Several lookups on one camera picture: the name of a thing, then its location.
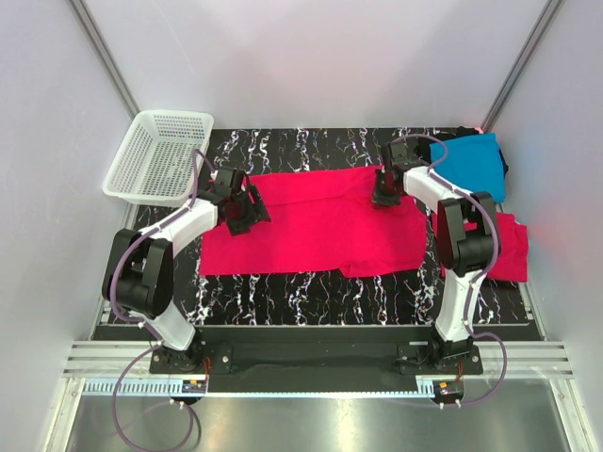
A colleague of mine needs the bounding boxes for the folded red t shirt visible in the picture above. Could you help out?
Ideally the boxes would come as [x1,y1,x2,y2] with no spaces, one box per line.
[435,211,530,283]

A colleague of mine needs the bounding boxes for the folded blue t shirt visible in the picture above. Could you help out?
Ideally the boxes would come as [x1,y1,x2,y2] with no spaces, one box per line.
[429,132,506,202]

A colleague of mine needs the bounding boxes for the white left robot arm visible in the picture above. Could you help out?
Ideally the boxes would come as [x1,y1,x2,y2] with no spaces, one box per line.
[102,168,270,351]

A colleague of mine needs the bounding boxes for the white plastic basket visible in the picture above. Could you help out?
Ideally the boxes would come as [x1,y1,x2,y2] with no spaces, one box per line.
[103,109,214,207]

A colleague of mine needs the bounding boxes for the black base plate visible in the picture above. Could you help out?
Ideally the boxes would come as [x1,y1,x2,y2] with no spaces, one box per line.
[151,326,483,396]

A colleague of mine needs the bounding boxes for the red t shirt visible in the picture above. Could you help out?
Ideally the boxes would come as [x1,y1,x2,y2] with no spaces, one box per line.
[199,167,427,278]
[435,211,530,283]

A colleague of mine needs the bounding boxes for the aluminium frame rail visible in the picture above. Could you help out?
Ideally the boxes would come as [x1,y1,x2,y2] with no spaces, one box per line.
[63,341,574,399]

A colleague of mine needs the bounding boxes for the folded black t shirt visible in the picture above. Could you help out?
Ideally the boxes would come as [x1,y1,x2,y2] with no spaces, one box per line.
[414,125,512,208]

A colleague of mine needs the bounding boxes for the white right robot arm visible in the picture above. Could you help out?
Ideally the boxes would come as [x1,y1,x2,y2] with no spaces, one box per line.
[372,137,502,348]

